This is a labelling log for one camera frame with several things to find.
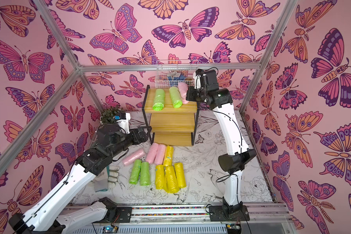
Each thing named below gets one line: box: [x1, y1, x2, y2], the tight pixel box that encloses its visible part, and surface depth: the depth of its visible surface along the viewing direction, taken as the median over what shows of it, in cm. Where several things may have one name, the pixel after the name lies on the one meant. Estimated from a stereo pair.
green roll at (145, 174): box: [139, 161, 151, 187], surface depth 87 cm
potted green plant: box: [99, 106, 125, 125], surface depth 95 cm
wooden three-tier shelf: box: [141, 84, 200, 146], surface depth 78 cm
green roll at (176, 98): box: [169, 86, 183, 109], surface depth 77 cm
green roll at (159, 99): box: [152, 88, 166, 112], surface depth 76 cm
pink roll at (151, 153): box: [145, 142, 159, 164], surface depth 96 cm
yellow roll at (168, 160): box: [163, 145, 175, 167], surface depth 94 cm
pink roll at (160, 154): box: [154, 143, 167, 166], surface depth 94 cm
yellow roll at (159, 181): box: [155, 164, 165, 190], surface depth 85 cm
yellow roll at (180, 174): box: [174, 162, 187, 189], surface depth 86 cm
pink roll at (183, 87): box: [177, 81, 190, 105], surface depth 81 cm
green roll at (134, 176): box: [129, 158, 142, 185], surface depth 87 cm
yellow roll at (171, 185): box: [164, 165, 179, 194], surface depth 83 cm
